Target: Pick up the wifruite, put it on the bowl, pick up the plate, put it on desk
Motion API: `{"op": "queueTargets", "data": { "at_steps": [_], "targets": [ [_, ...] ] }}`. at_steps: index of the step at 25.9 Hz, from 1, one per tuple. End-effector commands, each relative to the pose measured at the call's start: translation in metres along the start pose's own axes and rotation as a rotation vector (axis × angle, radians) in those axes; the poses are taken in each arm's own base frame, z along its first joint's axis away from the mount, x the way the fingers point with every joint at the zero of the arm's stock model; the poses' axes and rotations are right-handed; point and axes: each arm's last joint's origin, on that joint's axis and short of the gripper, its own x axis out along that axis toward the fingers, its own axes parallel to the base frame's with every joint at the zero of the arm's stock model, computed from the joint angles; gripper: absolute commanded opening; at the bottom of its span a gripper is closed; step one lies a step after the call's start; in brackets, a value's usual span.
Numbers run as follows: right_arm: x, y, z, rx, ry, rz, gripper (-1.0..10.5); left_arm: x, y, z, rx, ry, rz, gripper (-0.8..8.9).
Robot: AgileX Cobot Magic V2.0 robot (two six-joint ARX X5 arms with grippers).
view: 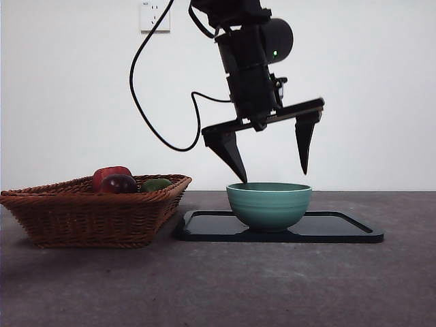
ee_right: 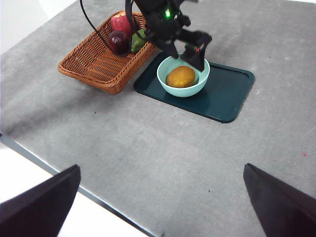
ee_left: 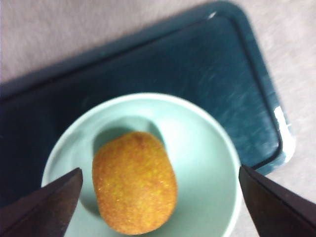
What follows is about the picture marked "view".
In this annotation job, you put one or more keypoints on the brown wicker basket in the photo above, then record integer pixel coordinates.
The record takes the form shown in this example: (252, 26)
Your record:
(85, 221)

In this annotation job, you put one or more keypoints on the red bell pepper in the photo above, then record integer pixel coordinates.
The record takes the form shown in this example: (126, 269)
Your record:
(110, 171)

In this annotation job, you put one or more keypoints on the green avocado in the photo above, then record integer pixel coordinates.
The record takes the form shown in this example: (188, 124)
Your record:
(155, 185)

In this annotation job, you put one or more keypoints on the teal ribbed bowl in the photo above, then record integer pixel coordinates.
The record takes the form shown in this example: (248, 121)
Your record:
(269, 211)

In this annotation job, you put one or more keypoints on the dark purple round fruit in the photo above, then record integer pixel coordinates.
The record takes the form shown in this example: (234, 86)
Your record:
(117, 184)

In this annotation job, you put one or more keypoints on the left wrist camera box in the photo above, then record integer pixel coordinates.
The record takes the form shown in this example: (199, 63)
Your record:
(278, 90)

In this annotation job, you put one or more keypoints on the black rectangular tray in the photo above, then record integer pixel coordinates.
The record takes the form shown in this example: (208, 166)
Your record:
(211, 226)

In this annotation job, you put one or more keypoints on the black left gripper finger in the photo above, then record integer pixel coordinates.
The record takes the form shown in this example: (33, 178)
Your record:
(305, 136)
(226, 150)

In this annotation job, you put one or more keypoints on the white wall socket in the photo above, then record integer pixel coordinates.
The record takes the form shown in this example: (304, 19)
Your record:
(148, 17)

